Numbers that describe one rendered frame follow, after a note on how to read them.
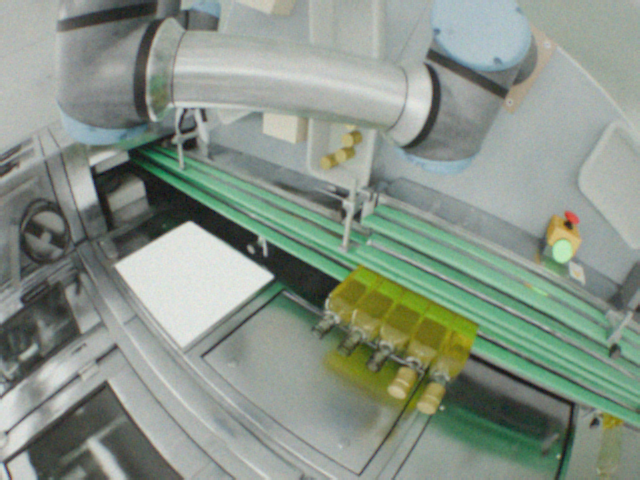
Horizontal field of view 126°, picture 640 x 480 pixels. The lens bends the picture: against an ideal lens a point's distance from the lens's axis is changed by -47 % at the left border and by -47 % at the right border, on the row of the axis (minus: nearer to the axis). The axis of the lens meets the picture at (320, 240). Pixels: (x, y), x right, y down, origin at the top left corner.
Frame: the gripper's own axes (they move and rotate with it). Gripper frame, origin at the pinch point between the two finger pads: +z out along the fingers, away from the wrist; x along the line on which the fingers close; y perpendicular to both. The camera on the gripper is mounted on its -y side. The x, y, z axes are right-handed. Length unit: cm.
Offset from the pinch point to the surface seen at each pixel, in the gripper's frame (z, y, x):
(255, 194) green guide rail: 15.9, 12.8, -12.8
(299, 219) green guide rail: 14.5, 11.7, -29.7
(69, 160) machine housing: 8.8, -28.8, 39.3
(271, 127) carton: -1.0, 20.7, -8.7
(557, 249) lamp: -6, 20, -84
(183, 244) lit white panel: 34.2, -3.9, 2.0
